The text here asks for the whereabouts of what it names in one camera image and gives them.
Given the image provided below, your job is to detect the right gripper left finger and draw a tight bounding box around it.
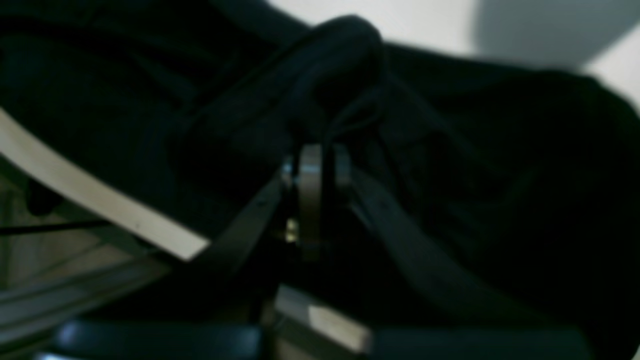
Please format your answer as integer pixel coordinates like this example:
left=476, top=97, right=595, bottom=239
left=190, top=144, right=325, bottom=280

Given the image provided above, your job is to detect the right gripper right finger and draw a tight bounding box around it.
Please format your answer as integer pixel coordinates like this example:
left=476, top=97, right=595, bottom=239
left=333, top=145, right=501, bottom=321

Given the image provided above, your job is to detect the black t-shirt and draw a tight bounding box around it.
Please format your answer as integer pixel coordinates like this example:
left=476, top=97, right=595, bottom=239
left=1, top=0, right=639, bottom=360

